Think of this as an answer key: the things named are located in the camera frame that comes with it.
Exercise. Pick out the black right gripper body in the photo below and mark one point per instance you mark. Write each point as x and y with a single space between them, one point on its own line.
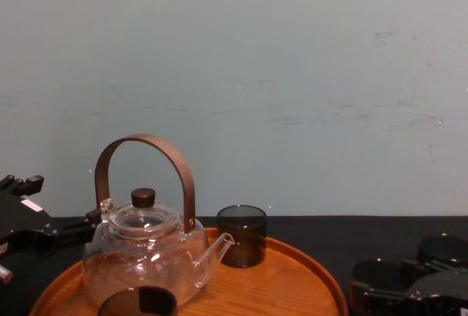
448 294

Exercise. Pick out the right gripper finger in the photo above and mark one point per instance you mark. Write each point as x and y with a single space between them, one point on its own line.
387 293
431 268

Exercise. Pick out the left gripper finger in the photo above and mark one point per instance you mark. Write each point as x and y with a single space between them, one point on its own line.
71 230
27 185

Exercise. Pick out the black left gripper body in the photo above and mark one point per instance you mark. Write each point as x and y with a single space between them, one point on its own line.
20 221

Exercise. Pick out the round wooden tray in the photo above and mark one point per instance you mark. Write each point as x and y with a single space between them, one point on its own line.
263 286

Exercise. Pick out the glass lid with dark knob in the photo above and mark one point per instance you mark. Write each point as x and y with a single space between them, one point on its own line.
143 199

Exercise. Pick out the black table cloth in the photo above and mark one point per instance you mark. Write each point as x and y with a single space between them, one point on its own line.
311 235

